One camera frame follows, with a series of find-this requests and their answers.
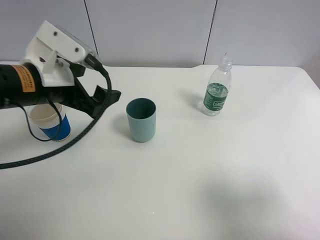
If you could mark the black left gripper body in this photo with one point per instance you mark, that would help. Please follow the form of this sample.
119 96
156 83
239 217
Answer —
75 97

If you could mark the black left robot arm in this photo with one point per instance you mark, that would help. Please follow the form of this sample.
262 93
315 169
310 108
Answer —
22 84

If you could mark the blue sleeved paper cup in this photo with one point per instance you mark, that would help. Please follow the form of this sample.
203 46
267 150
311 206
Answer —
47 120

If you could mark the clear green-label water bottle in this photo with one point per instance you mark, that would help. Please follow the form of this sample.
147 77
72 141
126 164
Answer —
218 87

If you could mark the teal plastic cup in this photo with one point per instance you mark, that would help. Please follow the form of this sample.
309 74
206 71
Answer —
141 115

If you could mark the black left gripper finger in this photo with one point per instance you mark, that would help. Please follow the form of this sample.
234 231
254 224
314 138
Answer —
101 100

